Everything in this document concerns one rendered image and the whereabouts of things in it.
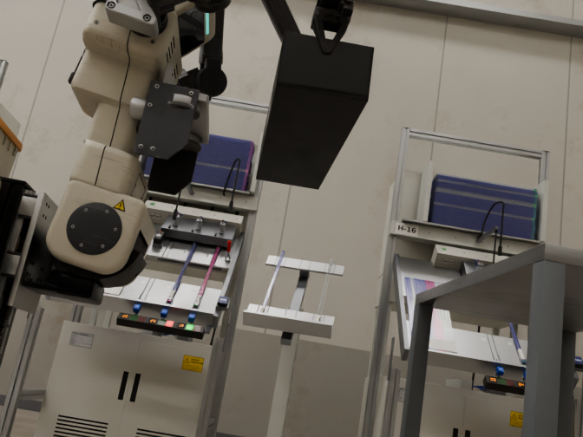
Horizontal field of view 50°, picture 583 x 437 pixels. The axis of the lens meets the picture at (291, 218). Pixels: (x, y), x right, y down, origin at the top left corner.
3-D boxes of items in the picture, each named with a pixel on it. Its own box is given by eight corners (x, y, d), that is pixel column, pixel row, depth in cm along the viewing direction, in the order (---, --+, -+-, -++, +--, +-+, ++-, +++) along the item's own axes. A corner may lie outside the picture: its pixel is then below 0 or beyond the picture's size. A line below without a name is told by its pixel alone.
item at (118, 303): (212, 328, 253) (212, 313, 249) (49, 300, 253) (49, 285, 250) (212, 326, 254) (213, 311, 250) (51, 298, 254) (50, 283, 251)
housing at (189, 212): (238, 248, 313) (241, 223, 306) (140, 231, 313) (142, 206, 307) (240, 240, 320) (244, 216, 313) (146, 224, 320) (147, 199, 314)
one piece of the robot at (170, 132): (112, 146, 123) (137, 49, 128) (129, 187, 149) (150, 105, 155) (193, 162, 124) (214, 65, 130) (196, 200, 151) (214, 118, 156)
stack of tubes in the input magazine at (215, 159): (245, 191, 311) (254, 140, 318) (142, 173, 312) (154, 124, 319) (245, 198, 323) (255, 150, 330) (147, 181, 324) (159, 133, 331)
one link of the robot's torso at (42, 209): (-20, 300, 118) (16, 178, 125) (23, 314, 146) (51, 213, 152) (121, 325, 120) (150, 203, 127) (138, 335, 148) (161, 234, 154)
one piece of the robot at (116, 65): (-40, 243, 110) (94, -39, 126) (22, 277, 146) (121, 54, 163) (103, 290, 111) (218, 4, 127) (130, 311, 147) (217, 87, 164)
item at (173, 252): (228, 277, 287) (229, 267, 284) (86, 252, 287) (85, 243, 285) (239, 242, 316) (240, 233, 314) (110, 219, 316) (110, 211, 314)
